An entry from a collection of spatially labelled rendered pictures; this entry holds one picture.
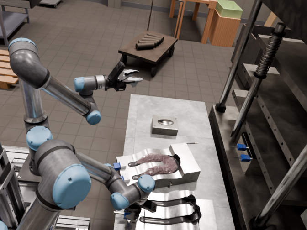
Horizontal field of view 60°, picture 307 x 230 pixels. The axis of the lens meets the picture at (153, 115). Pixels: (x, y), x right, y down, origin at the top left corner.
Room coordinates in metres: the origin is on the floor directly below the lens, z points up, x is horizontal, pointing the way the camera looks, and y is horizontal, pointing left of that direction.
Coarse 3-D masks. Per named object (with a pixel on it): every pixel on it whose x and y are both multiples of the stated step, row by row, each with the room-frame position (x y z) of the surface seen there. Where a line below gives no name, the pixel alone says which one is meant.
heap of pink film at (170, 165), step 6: (144, 156) 1.22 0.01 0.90; (150, 156) 1.21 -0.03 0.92; (156, 156) 1.23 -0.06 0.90; (162, 156) 1.25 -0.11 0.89; (168, 156) 1.25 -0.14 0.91; (138, 162) 1.18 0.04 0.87; (168, 162) 1.20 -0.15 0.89; (174, 162) 1.21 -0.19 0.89; (150, 168) 1.12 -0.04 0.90; (156, 168) 1.11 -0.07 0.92; (162, 168) 1.12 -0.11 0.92; (168, 168) 1.14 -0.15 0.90; (174, 168) 1.16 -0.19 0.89; (150, 174) 1.08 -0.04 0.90
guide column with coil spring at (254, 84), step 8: (280, 24) 1.64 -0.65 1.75; (280, 32) 1.63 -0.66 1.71; (272, 40) 1.64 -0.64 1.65; (272, 48) 1.63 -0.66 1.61; (264, 56) 1.65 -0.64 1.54; (264, 64) 1.63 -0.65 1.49; (264, 72) 1.63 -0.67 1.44; (256, 80) 1.63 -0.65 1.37; (256, 88) 1.63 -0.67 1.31; (248, 96) 1.64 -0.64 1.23; (248, 104) 1.63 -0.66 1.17; (240, 112) 1.64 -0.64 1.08; (240, 120) 1.63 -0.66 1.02; (240, 128) 1.64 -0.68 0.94; (232, 136) 1.63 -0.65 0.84
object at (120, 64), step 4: (120, 64) 1.23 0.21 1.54; (116, 68) 1.23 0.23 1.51; (120, 68) 1.21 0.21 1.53; (124, 68) 1.23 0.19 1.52; (112, 72) 1.23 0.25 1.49; (116, 72) 1.21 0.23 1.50; (120, 72) 1.22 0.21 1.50; (108, 76) 1.23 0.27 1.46; (112, 76) 1.21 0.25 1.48; (116, 76) 1.21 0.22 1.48; (112, 80) 1.20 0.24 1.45
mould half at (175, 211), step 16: (176, 192) 0.97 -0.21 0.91; (192, 192) 0.97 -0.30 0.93; (160, 208) 0.86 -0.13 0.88; (176, 208) 0.86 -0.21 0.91; (192, 208) 0.86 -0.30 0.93; (208, 208) 0.93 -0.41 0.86; (128, 224) 0.74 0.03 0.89; (144, 224) 0.75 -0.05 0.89; (176, 224) 0.77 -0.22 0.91; (192, 224) 0.77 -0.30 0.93; (208, 224) 0.83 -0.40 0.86
